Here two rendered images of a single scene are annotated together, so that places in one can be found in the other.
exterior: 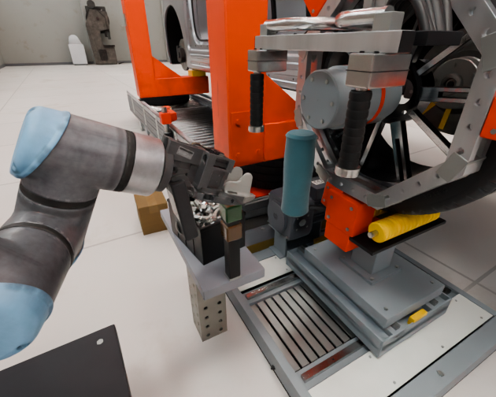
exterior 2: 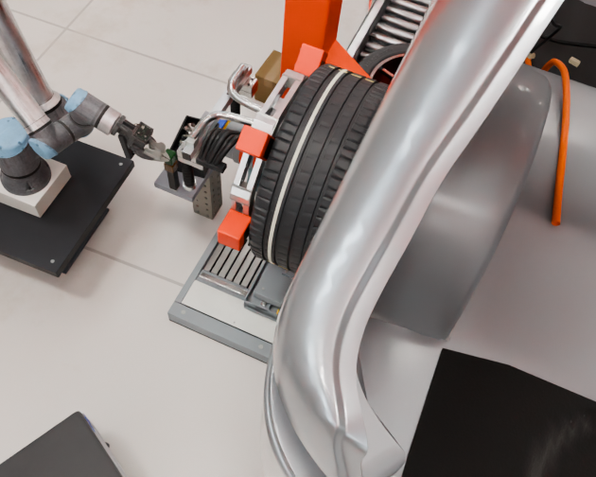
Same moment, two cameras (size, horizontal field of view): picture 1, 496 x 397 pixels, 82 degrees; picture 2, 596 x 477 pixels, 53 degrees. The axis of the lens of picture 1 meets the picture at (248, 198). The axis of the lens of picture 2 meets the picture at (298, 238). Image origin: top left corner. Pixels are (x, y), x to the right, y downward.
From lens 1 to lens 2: 190 cm
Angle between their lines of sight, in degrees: 43
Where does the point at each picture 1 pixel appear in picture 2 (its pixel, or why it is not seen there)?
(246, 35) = (302, 27)
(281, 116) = not seen: hidden behind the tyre
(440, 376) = (258, 346)
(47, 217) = (72, 124)
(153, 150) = (107, 123)
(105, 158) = (88, 119)
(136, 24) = not seen: outside the picture
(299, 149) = not seen: hidden behind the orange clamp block
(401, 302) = (276, 296)
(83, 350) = (112, 161)
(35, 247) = (60, 135)
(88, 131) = (85, 109)
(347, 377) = (219, 296)
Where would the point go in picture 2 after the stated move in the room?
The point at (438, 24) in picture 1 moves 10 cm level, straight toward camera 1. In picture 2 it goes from (207, 158) to (173, 161)
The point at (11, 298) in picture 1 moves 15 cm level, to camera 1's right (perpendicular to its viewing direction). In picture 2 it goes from (44, 149) to (65, 178)
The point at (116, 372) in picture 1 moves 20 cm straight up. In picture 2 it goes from (113, 183) to (103, 152)
